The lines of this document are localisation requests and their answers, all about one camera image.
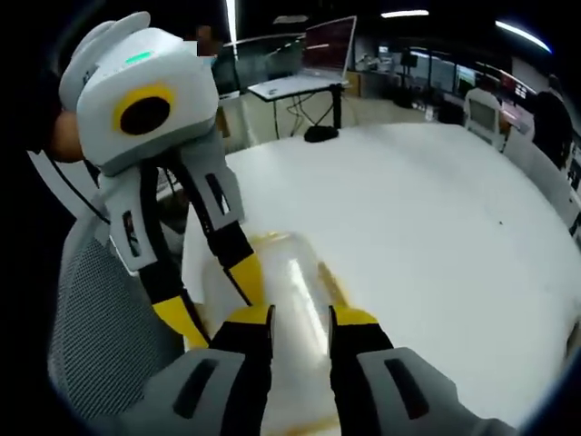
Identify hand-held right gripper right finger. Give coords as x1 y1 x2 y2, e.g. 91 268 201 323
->
327 304 518 436

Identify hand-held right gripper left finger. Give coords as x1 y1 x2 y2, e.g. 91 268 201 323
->
108 303 277 436

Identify clear plastic box yellow buckles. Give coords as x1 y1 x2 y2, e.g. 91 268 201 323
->
201 230 365 435

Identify person's left hand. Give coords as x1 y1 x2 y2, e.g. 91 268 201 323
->
49 110 88 164

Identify grey mesh office chair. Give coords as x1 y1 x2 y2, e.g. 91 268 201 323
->
46 216 211 410

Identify black stand base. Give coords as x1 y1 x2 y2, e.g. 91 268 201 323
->
303 126 340 144

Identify open laptop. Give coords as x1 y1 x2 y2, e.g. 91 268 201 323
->
299 15 359 86

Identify ceiling light strip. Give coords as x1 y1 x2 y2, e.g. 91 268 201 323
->
379 8 430 20
494 18 556 55

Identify white office chair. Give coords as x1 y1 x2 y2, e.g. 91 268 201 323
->
464 87 506 147

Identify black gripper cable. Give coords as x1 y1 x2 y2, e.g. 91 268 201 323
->
42 149 113 227

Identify black laptop cable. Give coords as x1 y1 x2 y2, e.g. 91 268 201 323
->
285 90 337 137

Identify wall screen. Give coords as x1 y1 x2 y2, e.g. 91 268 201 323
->
497 72 531 100

